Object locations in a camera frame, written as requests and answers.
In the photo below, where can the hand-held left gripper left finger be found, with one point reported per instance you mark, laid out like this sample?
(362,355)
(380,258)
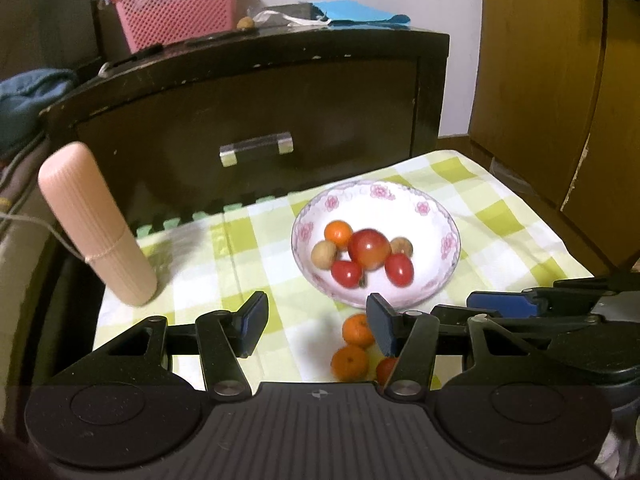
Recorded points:
(252,325)

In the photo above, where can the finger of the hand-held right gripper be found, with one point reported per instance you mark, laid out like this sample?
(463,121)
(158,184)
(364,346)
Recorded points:
(550,327)
(500,302)

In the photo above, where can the yellow-green checkered tablecloth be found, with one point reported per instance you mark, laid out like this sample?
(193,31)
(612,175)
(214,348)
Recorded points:
(240,260)

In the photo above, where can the small red tomato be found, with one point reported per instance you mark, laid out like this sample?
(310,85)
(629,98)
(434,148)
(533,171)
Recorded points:
(346,273)
(399,269)

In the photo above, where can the pink ribbed cylinder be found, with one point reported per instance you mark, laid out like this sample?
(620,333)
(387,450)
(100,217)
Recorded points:
(95,225)

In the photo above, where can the green foam mat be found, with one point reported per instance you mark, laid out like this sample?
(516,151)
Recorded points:
(165,225)

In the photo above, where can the brown longan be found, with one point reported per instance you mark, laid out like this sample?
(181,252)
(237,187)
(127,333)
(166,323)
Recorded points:
(245,23)
(322,254)
(403,245)

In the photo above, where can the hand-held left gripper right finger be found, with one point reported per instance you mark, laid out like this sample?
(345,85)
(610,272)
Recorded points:
(382,327)

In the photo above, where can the pink plastic basket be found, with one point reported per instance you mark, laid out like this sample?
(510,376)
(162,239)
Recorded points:
(170,10)

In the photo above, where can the white floral-rimmed bowl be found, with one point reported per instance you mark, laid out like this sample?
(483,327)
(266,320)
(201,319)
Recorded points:
(380,210)

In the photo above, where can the dark wooden cabinet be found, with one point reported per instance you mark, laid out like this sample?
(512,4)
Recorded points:
(325,110)

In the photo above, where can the blue paper sheet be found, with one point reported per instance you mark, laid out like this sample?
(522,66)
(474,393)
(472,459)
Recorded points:
(350,10)

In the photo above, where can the grey mattress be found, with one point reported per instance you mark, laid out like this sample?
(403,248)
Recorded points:
(20,260)

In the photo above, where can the grey plastic bag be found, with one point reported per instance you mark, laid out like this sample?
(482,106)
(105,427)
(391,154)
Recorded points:
(285,12)

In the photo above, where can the blue cloth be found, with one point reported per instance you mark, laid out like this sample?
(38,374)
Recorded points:
(30,105)

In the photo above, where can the light wooden wardrobe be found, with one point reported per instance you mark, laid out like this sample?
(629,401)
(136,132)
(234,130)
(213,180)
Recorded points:
(550,85)

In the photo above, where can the small orange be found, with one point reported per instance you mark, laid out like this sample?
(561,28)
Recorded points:
(338,233)
(386,371)
(350,363)
(356,331)

